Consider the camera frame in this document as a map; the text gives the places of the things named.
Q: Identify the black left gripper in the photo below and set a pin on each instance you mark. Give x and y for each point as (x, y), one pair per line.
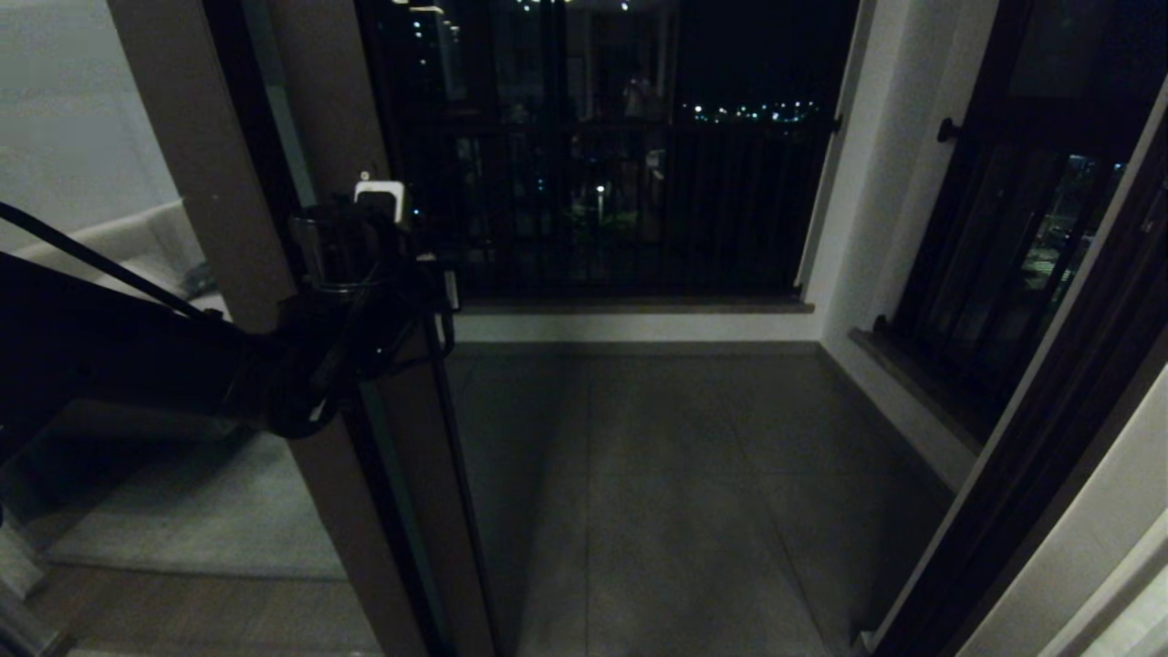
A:
(424, 310)

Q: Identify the sliding glass door brown frame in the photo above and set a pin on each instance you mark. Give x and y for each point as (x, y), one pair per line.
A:
(411, 502)

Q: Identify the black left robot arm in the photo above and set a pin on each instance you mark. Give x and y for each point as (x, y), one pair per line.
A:
(137, 356)

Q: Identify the long grey stone sill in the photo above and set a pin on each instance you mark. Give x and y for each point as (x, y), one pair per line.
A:
(639, 306)

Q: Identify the dark green cloth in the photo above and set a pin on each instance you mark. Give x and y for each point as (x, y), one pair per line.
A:
(196, 281)

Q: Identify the long black balcony railing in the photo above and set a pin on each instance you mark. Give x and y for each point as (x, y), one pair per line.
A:
(639, 210)

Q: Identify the light grey sofa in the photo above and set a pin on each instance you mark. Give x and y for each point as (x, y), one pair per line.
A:
(155, 246)

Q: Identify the fixed glass door panel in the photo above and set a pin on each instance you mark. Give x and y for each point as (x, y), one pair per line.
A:
(201, 137)

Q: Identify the grey floor rug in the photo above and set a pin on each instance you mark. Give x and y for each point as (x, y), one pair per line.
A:
(201, 520)

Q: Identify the dark brown door jamb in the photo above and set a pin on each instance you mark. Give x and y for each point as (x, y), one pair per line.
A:
(1031, 474)

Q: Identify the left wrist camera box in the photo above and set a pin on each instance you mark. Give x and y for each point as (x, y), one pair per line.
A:
(380, 196)

